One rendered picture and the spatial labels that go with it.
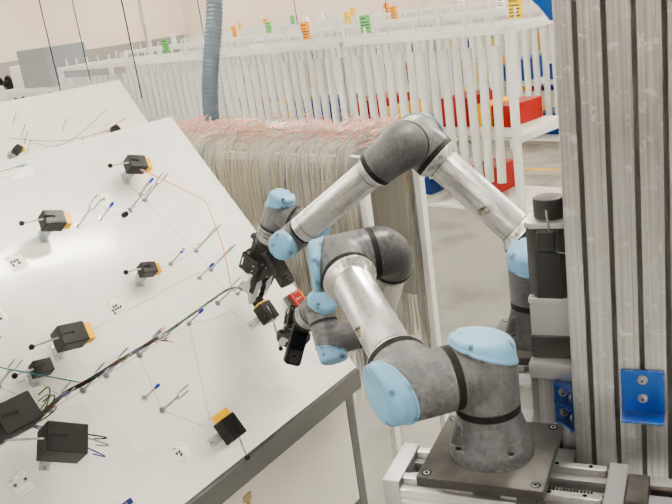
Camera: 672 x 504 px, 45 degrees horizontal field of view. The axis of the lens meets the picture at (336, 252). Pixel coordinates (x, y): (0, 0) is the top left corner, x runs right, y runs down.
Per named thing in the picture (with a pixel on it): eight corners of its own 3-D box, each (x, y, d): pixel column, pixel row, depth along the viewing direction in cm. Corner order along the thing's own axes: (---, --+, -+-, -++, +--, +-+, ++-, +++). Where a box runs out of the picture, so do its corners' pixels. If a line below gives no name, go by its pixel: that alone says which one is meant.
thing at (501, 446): (540, 431, 152) (537, 384, 149) (525, 477, 139) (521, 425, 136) (461, 424, 158) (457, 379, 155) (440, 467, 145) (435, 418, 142)
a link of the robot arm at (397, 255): (415, 207, 177) (386, 313, 218) (368, 216, 175) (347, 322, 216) (434, 250, 172) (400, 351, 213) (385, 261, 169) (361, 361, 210)
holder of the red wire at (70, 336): (14, 351, 192) (30, 331, 185) (65, 340, 202) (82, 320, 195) (21, 370, 191) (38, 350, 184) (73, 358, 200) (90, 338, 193)
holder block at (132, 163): (97, 171, 237) (109, 152, 231) (131, 172, 244) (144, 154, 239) (101, 184, 235) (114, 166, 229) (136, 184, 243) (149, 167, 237)
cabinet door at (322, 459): (361, 498, 269) (346, 392, 258) (258, 606, 227) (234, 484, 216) (355, 496, 271) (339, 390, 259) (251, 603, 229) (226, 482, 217)
